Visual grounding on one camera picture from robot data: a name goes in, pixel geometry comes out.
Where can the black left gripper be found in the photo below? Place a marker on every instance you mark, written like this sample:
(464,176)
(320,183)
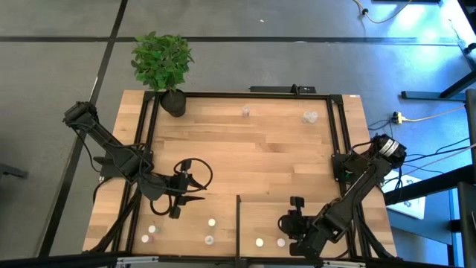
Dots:
(180,186)

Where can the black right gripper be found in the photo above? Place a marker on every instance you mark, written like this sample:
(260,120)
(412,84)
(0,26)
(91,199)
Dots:
(297,227)

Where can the clear cup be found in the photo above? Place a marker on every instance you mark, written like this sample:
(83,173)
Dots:
(209,240)

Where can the clear medicine bottle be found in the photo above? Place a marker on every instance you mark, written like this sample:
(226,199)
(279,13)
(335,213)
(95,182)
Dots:
(306,116)
(313,116)
(245,110)

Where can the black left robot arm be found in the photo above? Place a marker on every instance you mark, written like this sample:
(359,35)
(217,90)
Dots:
(115,160)

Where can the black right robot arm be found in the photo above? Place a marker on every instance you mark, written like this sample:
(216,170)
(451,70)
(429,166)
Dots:
(353,201)

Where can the black plant pot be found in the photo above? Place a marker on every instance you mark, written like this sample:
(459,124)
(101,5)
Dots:
(173,106)

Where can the white paper with blue print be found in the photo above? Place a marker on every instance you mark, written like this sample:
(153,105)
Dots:
(413,203)

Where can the black bar device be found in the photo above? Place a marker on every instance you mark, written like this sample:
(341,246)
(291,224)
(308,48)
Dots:
(275,89)

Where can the green artificial plant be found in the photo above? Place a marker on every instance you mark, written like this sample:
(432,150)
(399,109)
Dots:
(161,61)

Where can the black desk beam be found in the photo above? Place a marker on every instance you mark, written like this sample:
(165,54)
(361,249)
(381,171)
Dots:
(439,182)

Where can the yellow power plug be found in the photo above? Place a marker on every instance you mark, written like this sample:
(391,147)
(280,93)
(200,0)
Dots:
(398,118)

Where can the dark chair base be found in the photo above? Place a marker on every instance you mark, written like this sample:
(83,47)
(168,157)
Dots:
(11,171)

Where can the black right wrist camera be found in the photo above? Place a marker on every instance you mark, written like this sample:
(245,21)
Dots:
(297,202)

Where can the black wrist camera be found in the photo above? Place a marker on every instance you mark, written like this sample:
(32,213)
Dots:
(184,164)
(297,202)

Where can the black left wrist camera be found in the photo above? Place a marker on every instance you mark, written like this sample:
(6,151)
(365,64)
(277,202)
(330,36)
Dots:
(184,164)

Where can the black aluminium table frame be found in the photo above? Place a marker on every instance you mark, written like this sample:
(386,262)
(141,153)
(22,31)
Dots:
(223,95)

